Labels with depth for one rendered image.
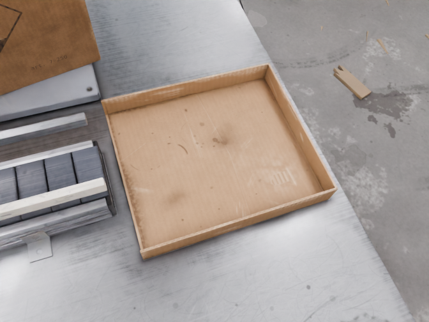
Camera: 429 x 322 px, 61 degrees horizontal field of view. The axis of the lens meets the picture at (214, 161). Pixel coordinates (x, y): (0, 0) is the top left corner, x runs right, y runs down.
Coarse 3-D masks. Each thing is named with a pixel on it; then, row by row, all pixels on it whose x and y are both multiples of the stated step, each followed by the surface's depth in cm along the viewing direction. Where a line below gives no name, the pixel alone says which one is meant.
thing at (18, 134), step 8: (56, 120) 45; (64, 120) 45; (72, 120) 46; (80, 120) 46; (16, 128) 44; (24, 128) 44; (32, 128) 45; (40, 128) 45; (48, 128) 45; (56, 128) 45; (64, 128) 46; (72, 128) 46; (0, 136) 44; (8, 136) 44; (16, 136) 44; (24, 136) 45; (32, 136) 45; (40, 136) 46; (0, 144) 44
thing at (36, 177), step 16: (48, 160) 52; (64, 160) 52; (80, 160) 52; (96, 160) 52; (0, 176) 50; (16, 176) 51; (32, 176) 50; (48, 176) 51; (64, 176) 51; (80, 176) 51; (96, 176) 51; (0, 192) 49; (16, 192) 49; (32, 192) 49; (48, 208) 48; (64, 208) 49; (0, 224) 47
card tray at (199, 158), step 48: (144, 96) 61; (192, 96) 65; (240, 96) 65; (144, 144) 59; (192, 144) 60; (240, 144) 61; (288, 144) 61; (144, 192) 55; (192, 192) 56; (240, 192) 57; (288, 192) 57; (144, 240) 52; (192, 240) 51
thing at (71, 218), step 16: (80, 144) 54; (96, 144) 54; (16, 160) 52; (32, 160) 52; (80, 208) 49; (96, 208) 49; (112, 208) 51; (16, 224) 47; (32, 224) 47; (48, 224) 48; (64, 224) 50; (80, 224) 52; (0, 240) 48; (16, 240) 50
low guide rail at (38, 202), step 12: (96, 180) 47; (48, 192) 46; (60, 192) 46; (72, 192) 46; (84, 192) 47; (96, 192) 48; (12, 204) 45; (24, 204) 45; (36, 204) 45; (48, 204) 46; (0, 216) 45; (12, 216) 46
